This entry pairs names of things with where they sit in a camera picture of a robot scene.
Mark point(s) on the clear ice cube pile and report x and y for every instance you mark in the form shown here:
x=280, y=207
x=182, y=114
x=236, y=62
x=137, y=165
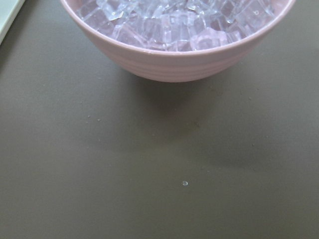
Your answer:
x=176, y=25

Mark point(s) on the pink plastic bowl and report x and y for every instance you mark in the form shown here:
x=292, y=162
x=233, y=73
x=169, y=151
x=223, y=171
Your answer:
x=176, y=67

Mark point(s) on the cream serving tray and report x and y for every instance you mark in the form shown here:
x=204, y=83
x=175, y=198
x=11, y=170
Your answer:
x=8, y=12

